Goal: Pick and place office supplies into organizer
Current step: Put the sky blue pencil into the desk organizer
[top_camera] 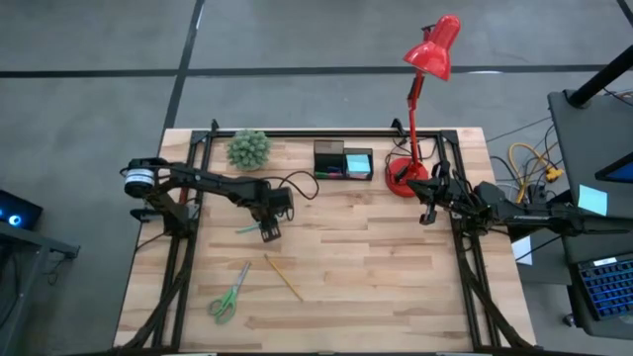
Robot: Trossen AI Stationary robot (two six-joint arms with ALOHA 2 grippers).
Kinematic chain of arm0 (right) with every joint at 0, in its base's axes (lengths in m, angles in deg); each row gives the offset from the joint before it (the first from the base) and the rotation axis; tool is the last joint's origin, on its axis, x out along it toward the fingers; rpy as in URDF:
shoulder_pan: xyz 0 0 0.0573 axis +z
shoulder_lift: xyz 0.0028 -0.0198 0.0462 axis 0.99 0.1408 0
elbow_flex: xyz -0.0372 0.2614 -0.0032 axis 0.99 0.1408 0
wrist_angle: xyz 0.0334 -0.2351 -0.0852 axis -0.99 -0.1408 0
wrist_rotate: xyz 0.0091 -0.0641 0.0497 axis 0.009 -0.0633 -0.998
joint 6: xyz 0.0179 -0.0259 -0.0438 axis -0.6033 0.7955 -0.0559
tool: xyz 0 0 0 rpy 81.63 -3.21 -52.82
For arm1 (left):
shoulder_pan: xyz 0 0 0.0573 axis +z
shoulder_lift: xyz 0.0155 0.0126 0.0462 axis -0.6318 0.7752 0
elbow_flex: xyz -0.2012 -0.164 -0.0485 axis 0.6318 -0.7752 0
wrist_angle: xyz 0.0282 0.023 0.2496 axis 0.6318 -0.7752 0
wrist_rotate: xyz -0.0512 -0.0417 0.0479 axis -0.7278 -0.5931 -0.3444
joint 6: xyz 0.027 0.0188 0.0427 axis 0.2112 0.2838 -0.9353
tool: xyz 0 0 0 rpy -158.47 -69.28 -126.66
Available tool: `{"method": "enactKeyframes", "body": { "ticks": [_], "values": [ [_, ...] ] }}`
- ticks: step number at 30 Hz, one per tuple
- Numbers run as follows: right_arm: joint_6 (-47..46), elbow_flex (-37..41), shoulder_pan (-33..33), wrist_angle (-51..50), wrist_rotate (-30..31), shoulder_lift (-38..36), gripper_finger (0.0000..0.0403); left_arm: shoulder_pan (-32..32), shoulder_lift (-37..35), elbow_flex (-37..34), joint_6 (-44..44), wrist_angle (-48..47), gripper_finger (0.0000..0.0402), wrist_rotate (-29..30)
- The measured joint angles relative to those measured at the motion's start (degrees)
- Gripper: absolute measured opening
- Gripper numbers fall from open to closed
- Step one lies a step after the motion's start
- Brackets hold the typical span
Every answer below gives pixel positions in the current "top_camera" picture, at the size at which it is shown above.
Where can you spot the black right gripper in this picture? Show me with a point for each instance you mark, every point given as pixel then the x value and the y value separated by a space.
pixel 452 195

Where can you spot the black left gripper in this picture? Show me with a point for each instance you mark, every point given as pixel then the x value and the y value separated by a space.
pixel 271 232

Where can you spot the teal pencil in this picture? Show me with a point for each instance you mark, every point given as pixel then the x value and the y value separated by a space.
pixel 247 229

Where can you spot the yellow pencil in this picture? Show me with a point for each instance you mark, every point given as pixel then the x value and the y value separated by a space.
pixel 284 278

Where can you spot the blue sticky note pad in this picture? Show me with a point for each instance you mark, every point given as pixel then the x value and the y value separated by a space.
pixel 358 164

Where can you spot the pink eraser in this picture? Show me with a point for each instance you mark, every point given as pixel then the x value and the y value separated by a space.
pixel 336 175

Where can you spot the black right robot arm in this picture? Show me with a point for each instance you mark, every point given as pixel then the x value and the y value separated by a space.
pixel 544 220

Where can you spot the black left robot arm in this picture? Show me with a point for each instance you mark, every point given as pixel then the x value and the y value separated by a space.
pixel 217 183

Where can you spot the black mesh desk organizer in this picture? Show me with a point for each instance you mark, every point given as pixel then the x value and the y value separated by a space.
pixel 329 160

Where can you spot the green potted succulent plant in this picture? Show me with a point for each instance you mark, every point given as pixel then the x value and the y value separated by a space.
pixel 249 150

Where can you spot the white paper sheet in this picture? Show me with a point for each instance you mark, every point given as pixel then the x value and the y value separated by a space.
pixel 522 252

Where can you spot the red desk lamp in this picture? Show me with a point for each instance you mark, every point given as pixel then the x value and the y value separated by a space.
pixel 434 49

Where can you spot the grey side desk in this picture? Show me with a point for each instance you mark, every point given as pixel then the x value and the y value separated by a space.
pixel 583 148

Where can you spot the light blue paper note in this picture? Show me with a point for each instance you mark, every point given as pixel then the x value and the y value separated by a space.
pixel 592 200

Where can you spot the monitor with blue screen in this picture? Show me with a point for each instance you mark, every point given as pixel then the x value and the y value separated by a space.
pixel 620 172

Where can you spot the black monitor pole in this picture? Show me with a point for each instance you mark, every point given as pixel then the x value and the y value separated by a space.
pixel 601 76

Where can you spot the computer with blue light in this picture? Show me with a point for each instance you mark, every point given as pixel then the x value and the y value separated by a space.
pixel 20 212

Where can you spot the grey equipment stand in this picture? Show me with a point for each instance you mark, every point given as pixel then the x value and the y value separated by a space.
pixel 20 257

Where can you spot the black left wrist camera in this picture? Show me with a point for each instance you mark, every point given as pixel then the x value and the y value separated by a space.
pixel 282 203

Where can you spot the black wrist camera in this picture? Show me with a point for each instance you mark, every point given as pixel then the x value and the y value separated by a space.
pixel 282 203
pixel 489 193

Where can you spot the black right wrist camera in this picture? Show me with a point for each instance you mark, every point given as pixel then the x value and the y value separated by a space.
pixel 489 193

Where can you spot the black aluminium table frame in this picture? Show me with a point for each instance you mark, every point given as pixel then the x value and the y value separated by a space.
pixel 297 133

